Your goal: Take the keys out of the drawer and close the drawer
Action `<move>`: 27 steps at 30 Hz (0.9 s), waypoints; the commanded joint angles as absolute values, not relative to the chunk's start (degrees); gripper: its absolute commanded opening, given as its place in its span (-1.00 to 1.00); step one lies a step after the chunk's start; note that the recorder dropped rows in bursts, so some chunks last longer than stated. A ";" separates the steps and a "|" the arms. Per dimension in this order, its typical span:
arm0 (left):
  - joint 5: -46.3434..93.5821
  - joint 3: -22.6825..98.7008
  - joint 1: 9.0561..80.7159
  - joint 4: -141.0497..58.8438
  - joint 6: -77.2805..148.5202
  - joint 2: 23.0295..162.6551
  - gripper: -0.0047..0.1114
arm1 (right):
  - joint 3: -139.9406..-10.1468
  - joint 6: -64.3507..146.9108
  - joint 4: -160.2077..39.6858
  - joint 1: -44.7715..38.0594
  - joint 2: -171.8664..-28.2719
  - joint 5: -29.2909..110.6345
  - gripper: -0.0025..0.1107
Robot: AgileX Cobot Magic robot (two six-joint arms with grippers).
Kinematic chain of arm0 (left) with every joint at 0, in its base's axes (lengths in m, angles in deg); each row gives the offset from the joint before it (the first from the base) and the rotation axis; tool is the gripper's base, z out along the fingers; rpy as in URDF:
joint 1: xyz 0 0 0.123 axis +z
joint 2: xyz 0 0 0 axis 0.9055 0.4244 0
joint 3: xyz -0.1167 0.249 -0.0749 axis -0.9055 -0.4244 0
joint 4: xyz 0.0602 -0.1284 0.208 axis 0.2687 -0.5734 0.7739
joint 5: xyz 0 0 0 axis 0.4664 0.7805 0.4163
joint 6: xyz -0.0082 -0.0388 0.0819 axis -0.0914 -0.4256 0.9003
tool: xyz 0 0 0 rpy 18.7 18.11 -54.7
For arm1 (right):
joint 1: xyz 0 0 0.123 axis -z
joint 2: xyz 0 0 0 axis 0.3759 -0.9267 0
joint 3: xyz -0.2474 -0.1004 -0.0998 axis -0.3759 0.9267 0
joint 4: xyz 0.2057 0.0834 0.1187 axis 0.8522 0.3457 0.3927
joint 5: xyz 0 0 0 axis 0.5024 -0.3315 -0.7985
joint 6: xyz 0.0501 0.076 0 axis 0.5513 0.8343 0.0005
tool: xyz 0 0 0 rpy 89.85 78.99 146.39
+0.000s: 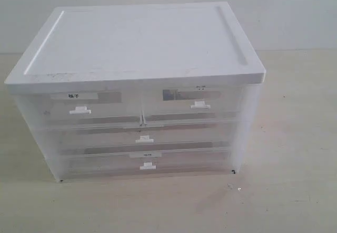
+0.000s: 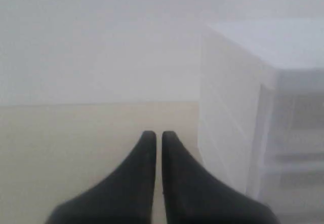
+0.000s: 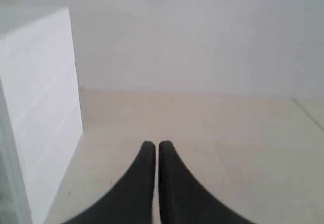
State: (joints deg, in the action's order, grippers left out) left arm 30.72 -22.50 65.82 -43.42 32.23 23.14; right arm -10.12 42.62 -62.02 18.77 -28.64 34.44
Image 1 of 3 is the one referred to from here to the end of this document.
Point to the wide clear drawer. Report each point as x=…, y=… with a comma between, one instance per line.
x=170, y=137
x=149, y=162

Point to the white translucent drawer cabinet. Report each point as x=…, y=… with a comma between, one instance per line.
x=138, y=48

